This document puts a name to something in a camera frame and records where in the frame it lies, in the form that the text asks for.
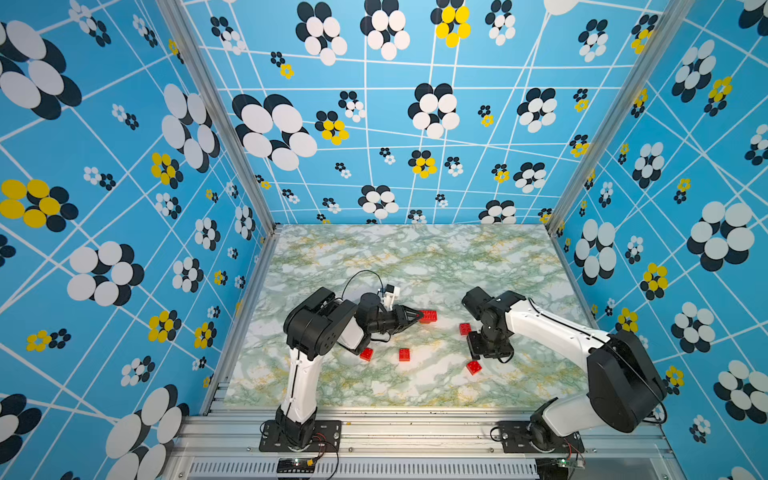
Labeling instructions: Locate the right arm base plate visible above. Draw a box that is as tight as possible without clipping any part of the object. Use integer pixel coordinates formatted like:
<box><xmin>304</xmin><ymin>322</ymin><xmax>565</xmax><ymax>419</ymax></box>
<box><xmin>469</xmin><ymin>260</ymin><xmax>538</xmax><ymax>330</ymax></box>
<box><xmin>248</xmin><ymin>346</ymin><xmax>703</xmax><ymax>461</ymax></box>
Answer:
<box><xmin>489</xmin><ymin>421</ymin><xmax>584</xmax><ymax>456</ymax></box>

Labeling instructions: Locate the left black circuit board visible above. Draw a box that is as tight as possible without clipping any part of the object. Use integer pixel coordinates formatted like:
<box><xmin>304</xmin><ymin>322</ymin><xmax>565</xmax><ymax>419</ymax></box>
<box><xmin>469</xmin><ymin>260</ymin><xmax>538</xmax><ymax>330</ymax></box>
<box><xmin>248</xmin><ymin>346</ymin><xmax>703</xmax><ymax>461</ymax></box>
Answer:
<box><xmin>276</xmin><ymin>458</ymin><xmax>317</xmax><ymax>479</ymax></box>

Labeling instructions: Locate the red long lego brick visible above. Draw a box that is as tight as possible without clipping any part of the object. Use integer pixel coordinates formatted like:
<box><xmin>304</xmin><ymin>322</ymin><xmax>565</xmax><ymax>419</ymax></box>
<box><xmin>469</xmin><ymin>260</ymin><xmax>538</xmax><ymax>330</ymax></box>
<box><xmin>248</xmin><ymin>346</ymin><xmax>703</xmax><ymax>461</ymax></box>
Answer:
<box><xmin>419</xmin><ymin>310</ymin><xmax>438</xmax><ymax>324</ymax></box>

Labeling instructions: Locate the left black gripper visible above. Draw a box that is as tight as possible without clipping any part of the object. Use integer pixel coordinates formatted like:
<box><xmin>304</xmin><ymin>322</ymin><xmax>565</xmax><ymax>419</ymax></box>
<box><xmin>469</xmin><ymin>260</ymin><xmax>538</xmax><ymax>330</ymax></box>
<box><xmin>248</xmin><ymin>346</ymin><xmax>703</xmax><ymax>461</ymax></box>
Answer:
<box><xmin>367</xmin><ymin>306</ymin><xmax>423</xmax><ymax>336</ymax></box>

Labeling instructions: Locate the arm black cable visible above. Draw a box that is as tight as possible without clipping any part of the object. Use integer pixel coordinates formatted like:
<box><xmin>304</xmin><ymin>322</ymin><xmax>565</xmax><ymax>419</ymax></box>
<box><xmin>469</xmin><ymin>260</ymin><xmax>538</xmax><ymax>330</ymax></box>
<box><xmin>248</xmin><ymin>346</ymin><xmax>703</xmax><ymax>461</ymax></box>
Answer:
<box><xmin>340</xmin><ymin>269</ymin><xmax>388</xmax><ymax>301</ymax></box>
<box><xmin>527</xmin><ymin>299</ymin><xmax>607</xmax><ymax>349</ymax></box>

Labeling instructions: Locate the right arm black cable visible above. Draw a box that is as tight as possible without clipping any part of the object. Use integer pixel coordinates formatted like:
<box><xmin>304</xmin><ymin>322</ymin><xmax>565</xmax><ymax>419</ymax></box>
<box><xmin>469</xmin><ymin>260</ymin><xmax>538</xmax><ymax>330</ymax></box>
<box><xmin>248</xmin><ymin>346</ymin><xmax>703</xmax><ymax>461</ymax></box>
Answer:
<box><xmin>527</xmin><ymin>299</ymin><xmax>607</xmax><ymax>349</ymax></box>

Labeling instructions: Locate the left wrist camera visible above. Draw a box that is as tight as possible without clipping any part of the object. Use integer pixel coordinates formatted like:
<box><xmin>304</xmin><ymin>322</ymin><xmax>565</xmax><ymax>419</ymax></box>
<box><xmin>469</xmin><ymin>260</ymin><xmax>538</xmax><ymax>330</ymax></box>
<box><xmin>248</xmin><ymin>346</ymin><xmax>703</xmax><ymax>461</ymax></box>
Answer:
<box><xmin>380</xmin><ymin>284</ymin><xmax>400</xmax><ymax>311</ymax></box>

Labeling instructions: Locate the left aluminium corner post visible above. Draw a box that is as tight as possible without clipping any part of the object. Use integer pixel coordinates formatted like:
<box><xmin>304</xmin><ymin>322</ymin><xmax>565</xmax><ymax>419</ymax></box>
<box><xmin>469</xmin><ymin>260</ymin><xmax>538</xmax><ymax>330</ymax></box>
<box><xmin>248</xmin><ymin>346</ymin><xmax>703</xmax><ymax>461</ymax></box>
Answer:
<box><xmin>157</xmin><ymin>0</ymin><xmax>276</xmax><ymax>239</ymax></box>

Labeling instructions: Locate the right aluminium corner post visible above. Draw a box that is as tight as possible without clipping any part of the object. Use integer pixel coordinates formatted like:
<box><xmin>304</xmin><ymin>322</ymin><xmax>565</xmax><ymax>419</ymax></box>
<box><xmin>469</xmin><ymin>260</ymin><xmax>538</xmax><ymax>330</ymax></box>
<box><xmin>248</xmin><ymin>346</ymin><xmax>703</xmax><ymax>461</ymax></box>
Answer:
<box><xmin>547</xmin><ymin>0</ymin><xmax>695</xmax><ymax>240</ymax></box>

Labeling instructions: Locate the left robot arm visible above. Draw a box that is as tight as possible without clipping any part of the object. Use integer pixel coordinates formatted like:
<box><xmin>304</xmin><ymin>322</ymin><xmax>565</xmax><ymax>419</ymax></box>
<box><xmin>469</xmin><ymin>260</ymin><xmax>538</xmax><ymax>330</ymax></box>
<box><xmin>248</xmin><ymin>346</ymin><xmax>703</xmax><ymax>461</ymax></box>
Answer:
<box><xmin>275</xmin><ymin>285</ymin><xmax>425</xmax><ymax>449</ymax></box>

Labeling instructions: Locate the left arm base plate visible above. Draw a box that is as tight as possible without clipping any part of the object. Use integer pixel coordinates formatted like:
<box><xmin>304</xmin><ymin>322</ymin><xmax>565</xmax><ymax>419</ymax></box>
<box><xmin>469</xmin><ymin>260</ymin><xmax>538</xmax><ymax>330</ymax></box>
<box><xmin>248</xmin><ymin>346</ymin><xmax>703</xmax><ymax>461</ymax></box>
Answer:
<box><xmin>258</xmin><ymin>420</ymin><xmax>342</xmax><ymax>453</ymax></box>

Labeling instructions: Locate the aluminium front rail frame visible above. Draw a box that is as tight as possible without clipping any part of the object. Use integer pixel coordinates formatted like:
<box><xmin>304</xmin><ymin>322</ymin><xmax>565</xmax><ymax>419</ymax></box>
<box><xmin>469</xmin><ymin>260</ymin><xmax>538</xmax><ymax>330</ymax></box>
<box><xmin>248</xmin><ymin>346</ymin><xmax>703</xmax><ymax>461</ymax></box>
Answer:
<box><xmin>162</xmin><ymin>402</ymin><xmax>684</xmax><ymax>479</ymax></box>

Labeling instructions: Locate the right circuit board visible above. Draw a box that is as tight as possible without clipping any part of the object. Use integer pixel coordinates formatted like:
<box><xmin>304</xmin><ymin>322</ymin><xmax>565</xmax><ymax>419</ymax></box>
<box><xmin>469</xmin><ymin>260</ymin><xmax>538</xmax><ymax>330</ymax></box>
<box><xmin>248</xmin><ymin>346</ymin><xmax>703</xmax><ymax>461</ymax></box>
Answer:
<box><xmin>536</xmin><ymin>458</ymin><xmax>585</xmax><ymax>480</ymax></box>

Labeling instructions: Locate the aluminium corner post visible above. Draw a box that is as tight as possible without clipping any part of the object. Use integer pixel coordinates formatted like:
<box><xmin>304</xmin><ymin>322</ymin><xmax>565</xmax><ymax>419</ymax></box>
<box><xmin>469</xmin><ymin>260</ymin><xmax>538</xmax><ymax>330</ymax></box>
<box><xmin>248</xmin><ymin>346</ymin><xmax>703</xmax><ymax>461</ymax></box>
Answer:
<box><xmin>157</xmin><ymin>0</ymin><xmax>276</xmax><ymax>239</ymax></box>
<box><xmin>547</xmin><ymin>0</ymin><xmax>695</xmax><ymax>240</ymax></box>

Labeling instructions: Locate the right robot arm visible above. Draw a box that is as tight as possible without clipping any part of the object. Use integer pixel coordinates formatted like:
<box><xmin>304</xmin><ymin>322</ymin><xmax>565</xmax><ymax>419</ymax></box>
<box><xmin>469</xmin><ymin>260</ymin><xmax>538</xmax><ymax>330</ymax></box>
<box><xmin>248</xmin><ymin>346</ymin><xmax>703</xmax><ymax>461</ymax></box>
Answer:
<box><xmin>461</xmin><ymin>287</ymin><xmax>667</xmax><ymax>452</ymax></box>

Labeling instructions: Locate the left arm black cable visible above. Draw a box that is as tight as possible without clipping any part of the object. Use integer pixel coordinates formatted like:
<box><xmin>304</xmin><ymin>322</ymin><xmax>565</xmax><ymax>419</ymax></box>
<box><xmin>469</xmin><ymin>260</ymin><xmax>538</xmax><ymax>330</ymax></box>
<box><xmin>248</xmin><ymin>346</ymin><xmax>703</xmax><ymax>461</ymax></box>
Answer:
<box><xmin>340</xmin><ymin>269</ymin><xmax>388</xmax><ymax>301</ymax></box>

